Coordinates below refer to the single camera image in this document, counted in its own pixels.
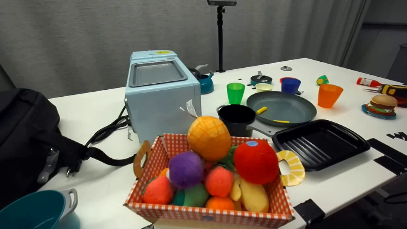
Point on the blue plastic cup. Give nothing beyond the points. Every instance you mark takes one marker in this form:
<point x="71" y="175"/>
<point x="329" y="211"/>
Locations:
<point x="290" y="85"/>

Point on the green plastic cup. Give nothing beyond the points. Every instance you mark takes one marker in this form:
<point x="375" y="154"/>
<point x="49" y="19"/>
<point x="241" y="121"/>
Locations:
<point x="235" y="91"/>

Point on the grey green round plate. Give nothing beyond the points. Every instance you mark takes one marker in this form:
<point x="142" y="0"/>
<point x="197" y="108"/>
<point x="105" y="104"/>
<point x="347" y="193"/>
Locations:
<point x="282" y="105"/>

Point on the orange plastic cup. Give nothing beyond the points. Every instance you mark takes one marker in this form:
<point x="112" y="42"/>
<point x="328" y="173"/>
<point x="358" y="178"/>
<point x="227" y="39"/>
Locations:
<point x="328" y="94"/>

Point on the toy hamburger on plate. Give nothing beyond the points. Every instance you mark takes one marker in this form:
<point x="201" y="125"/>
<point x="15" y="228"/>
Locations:
<point x="380" y="105"/>

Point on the orange plush pineapple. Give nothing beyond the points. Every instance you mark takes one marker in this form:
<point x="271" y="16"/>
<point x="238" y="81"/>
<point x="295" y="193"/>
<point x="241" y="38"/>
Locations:
<point x="208" y="137"/>

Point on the small teal pot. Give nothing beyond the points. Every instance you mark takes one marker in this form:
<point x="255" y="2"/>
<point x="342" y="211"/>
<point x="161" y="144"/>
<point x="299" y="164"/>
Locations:
<point x="205" y="79"/>

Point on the black saucepan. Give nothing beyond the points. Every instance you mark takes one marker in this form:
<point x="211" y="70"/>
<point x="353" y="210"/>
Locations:
<point x="236" y="118"/>

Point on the light blue toy toaster oven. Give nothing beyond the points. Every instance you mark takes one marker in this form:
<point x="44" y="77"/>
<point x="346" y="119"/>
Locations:
<point x="159" y="86"/>

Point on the purple plush fruit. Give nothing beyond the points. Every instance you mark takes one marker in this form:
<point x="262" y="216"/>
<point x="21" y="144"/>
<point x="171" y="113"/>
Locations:
<point x="185" y="169"/>

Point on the yellow fry piece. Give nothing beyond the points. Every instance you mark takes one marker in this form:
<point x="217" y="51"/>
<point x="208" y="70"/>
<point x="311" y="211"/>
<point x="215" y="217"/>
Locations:
<point x="281" y="121"/>
<point x="262" y="109"/>

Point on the cream small bowl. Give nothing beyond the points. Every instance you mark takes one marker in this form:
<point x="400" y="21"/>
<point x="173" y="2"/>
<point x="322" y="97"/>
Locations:
<point x="263" y="86"/>

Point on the red checkered fruit basket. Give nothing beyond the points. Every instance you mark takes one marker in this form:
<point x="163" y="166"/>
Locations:
<point x="159" y="152"/>

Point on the orange red plush peach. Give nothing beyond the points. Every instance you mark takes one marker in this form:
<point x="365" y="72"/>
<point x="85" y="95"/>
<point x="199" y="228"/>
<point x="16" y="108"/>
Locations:
<point x="219" y="182"/>

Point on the red plush tomato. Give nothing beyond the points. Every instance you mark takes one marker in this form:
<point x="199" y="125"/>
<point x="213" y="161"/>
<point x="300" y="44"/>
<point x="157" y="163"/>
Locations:
<point x="255" y="161"/>

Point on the green plush vegetable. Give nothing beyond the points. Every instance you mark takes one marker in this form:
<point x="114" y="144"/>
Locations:
<point x="192" y="196"/>

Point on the red orange plush fruit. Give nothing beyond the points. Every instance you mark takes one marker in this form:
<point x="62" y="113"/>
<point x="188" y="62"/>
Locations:
<point x="157" y="191"/>

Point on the yellow plush potato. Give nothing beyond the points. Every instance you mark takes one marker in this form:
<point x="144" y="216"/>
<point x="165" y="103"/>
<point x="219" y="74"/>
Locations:
<point x="253" y="197"/>

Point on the yellow plush pineapple slice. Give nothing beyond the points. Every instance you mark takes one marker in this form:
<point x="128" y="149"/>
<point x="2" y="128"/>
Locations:
<point x="296" y="170"/>

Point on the black grill tray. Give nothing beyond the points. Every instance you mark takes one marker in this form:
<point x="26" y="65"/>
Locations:
<point x="320" y="144"/>

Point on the small green yellow toy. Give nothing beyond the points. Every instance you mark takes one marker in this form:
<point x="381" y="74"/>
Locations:
<point x="322" y="79"/>

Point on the red ketchup bottle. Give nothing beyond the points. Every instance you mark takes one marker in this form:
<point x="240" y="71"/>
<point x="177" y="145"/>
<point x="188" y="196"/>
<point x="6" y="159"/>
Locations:
<point x="370" y="83"/>

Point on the black backpack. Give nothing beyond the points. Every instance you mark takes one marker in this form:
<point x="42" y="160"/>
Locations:
<point x="33" y="149"/>

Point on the teal pot front left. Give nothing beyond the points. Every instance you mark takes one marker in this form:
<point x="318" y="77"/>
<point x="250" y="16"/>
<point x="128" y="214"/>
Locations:
<point x="44" y="208"/>

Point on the black camera stand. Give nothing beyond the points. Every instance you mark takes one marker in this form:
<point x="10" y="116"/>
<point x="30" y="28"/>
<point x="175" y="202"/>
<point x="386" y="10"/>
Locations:
<point x="220" y="9"/>

